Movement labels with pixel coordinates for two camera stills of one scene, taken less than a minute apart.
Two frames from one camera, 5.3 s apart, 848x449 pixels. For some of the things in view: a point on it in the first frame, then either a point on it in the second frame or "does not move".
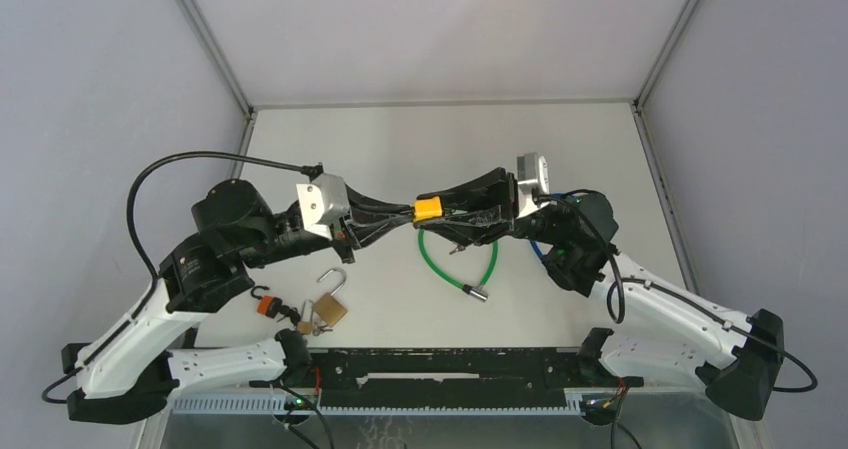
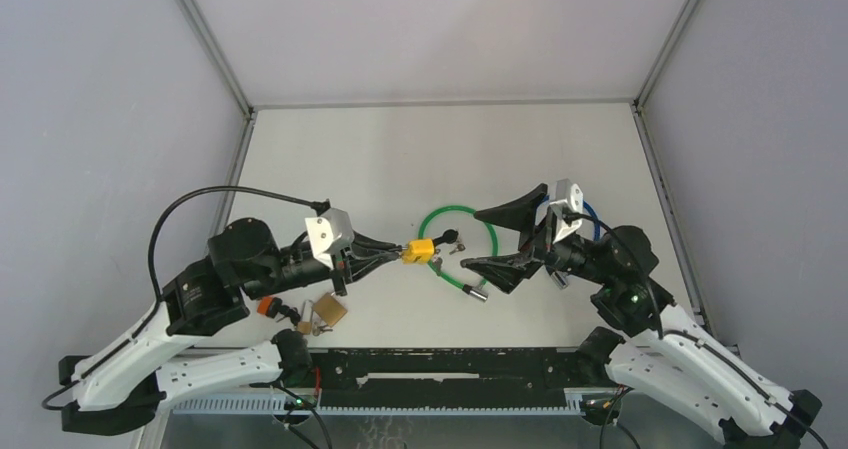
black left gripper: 363,230 to 346,265
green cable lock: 473,290 does not move
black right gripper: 476,227 to 506,270
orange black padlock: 268,306 does not move
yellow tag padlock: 427,208 to 422,251
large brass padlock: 328,307 does not move
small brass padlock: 304,327 does not move
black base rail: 455,377 does not move
